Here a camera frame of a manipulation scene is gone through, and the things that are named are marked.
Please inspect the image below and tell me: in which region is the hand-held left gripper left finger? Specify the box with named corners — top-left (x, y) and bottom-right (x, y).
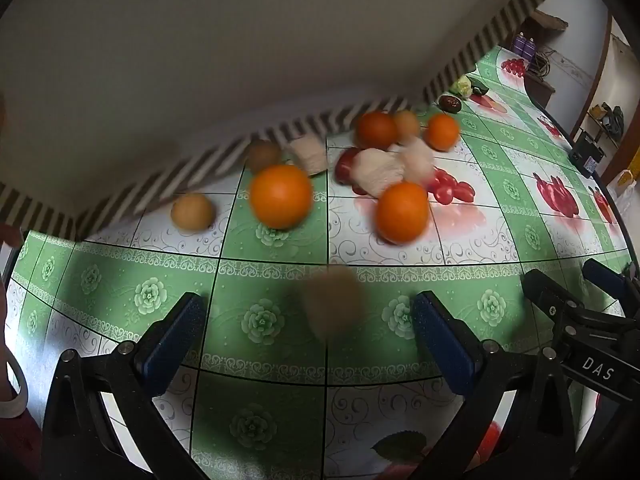
top-left (40, 291), bottom-right (208, 480)

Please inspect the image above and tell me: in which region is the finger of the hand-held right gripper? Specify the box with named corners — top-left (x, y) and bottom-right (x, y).
top-left (582, 258), bottom-right (640, 307)
top-left (522, 269), bottom-right (586, 322)

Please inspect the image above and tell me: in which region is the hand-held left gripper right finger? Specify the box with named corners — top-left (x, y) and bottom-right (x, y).
top-left (411, 290), bottom-right (586, 480)

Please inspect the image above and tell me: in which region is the beige fibrous chunk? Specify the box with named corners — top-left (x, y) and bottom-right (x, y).
top-left (350, 148), bottom-right (405, 197)
top-left (397, 137), bottom-right (436, 185)
top-left (300, 265), bottom-right (363, 343)
top-left (289, 135), bottom-right (329, 177)

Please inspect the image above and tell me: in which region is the tan round longan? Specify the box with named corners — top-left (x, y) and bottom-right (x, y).
top-left (392, 110), bottom-right (420, 140)
top-left (170, 192), bottom-right (216, 232)

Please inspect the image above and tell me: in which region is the orange mandarin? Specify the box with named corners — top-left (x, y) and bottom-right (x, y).
top-left (249, 164), bottom-right (314, 231)
top-left (425, 113), bottom-right (461, 152)
top-left (355, 111), bottom-right (400, 151)
top-left (375, 181), bottom-right (431, 245)

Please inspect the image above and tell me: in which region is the red dried jujube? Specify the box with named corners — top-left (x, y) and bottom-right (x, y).
top-left (334, 147), bottom-right (362, 184)

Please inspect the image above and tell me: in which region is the brown walnut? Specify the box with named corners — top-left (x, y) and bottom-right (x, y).
top-left (244, 140), bottom-right (282, 173)

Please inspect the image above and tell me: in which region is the striped cardboard box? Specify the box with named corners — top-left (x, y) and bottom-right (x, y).
top-left (0, 0), bottom-right (573, 246)

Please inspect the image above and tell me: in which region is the white plastic bag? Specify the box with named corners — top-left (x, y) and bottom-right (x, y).
top-left (607, 170), bottom-right (636, 211)

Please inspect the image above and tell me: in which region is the green floral tablecloth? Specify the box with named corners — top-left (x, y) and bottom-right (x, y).
top-left (0, 45), bottom-right (632, 480)

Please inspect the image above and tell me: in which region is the black device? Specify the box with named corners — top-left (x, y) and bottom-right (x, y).
top-left (570, 130), bottom-right (606, 176)

